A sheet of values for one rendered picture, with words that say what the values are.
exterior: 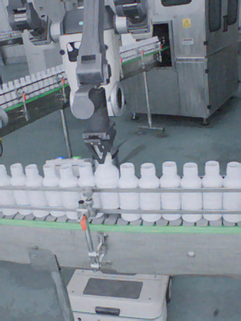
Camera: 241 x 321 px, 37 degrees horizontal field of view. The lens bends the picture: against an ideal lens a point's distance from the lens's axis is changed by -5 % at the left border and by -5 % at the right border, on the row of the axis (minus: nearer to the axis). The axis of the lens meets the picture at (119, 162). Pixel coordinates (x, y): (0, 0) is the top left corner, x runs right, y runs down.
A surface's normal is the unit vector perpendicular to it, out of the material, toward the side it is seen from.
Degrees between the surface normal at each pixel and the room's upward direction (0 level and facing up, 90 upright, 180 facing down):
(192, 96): 89
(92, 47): 62
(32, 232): 90
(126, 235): 90
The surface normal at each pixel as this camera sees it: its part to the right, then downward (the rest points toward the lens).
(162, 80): -0.52, 0.40
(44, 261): -0.24, 0.42
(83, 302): -0.23, -0.56
